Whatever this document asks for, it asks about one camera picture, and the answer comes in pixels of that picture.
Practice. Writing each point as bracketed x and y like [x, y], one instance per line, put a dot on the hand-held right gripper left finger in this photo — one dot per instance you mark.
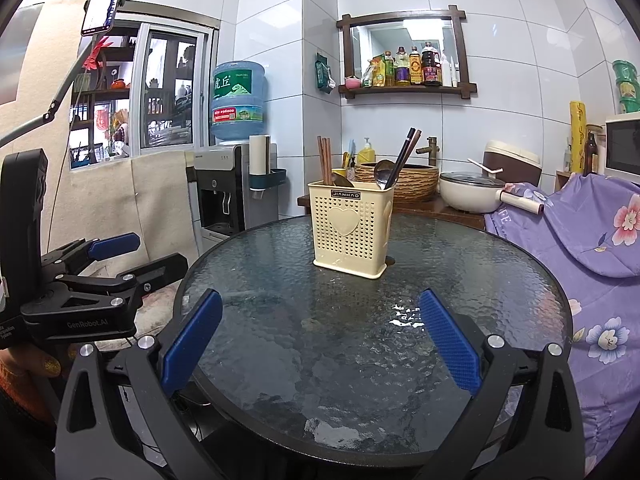
[192, 340]

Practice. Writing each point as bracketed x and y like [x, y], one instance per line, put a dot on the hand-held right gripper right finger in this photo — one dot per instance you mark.
[450, 340]

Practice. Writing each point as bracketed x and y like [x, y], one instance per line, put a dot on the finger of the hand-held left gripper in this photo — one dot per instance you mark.
[160, 270]
[115, 246]

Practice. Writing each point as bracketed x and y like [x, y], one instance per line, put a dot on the cream plastic utensil holder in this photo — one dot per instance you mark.
[350, 250]

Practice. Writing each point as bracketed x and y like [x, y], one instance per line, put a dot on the metal spoon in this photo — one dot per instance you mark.
[342, 181]

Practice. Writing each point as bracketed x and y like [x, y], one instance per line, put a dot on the brown wooden chopstick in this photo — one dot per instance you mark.
[321, 160]
[413, 150]
[329, 160]

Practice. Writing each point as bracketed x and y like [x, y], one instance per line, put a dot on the black chopstick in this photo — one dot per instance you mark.
[406, 145]

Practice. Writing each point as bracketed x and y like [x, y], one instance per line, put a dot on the person's left hand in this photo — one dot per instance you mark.
[30, 370]

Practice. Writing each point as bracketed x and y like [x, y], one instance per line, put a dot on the beige cloth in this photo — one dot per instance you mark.
[150, 200]

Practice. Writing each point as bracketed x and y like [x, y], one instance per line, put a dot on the water dispenser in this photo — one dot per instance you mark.
[220, 185]

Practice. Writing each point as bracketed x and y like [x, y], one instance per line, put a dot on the white pot with lid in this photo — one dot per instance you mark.
[467, 195]

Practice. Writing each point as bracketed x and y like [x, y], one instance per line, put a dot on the purple floral cloth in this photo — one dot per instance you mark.
[590, 280]

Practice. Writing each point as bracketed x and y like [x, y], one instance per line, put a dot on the woven basin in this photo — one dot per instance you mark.
[417, 182]

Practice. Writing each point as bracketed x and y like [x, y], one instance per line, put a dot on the white framed window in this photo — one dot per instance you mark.
[165, 90]

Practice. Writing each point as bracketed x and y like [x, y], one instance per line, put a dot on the blue water jug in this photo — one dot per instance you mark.
[237, 100]

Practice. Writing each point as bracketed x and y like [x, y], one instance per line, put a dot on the white and brown rice cooker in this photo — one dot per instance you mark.
[512, 160]

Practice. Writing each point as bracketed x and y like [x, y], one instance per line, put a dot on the bronze faucet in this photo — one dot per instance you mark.
[431, 150]

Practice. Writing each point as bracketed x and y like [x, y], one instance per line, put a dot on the small wooden box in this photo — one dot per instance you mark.
[564, 182]

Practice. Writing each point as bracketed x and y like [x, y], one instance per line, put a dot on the yellow soap bottle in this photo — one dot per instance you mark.
[366, 154]

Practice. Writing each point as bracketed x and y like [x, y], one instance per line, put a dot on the brown glass bottle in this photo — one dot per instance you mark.
[591, 155]

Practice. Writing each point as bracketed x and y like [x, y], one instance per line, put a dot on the smartphone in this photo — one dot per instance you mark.
[105, 0]

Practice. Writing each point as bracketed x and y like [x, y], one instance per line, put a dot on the yellow roll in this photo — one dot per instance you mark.
[578, 135]

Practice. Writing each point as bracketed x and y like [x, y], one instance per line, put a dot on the green packet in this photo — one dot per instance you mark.
[325, 74]

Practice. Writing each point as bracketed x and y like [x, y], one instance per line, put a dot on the white microwave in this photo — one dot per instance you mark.
[622, 145]

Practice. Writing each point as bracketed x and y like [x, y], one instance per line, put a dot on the pink bowl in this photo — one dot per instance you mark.
[353, 83]

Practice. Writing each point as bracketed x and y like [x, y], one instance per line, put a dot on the dark soy sauce bottle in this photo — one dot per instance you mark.
[431, 66]

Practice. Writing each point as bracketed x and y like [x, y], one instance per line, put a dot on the amber sauce bottle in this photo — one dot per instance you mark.
[415, 67]

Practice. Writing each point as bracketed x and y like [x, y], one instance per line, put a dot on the small yellow oil bottle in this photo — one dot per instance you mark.
[389, 70]

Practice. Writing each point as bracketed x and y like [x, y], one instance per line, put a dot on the yellow snack packet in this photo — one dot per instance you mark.
[372, 72]

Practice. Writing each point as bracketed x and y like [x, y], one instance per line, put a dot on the stack of green cups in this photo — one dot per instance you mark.
[626, 85]

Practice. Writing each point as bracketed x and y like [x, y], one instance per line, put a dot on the wooden framed mirror shelf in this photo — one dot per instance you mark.
[400, 14]

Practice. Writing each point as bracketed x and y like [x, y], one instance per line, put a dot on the teal wall holder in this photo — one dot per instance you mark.
[277, 176]

